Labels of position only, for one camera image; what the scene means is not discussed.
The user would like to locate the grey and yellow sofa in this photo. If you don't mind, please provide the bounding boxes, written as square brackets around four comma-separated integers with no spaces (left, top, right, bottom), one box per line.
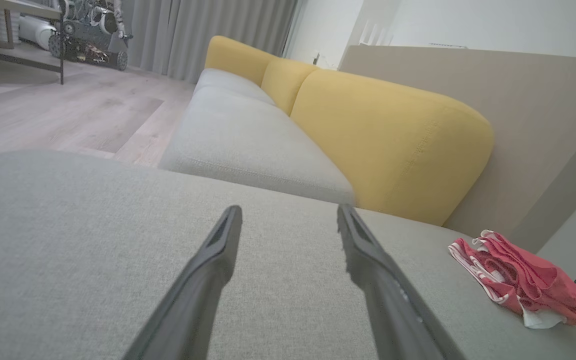
[0,150,576,360]

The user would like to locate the grey pleated curtain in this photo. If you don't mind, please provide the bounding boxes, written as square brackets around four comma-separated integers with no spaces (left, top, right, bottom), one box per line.
[122,0,301,84]

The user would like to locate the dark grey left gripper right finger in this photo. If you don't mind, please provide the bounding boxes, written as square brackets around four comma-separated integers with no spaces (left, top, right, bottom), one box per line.
[337,202,467,360]

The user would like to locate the red Bulls shorts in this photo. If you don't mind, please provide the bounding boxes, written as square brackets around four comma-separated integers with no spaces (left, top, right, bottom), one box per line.
[448,229,576,330]

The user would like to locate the beige partition panel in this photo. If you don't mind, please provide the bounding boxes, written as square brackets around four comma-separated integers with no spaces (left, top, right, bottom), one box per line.
[338,45,576,254]

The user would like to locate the long yellow sofa back cushion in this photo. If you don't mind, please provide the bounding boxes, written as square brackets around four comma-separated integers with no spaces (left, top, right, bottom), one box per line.
[290,68,495,227]

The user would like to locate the dark metal frame table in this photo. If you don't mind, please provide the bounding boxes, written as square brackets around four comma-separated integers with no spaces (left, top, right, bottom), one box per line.
[0,0,66,86]

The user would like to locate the wide grey sofa seat cushion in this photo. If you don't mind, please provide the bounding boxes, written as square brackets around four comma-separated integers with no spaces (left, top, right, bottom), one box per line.
[158,86,357,206]

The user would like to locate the white cylindrical appliance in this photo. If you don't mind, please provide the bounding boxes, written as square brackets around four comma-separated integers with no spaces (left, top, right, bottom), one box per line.
[17,14,60,51]

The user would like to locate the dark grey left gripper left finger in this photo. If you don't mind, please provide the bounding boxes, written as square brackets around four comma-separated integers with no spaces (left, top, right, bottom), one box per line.
[122,204,244,360]

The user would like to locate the narrow grey sofa seat cushion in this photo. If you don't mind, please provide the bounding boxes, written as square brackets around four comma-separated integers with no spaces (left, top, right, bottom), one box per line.
[193,67,277,107]

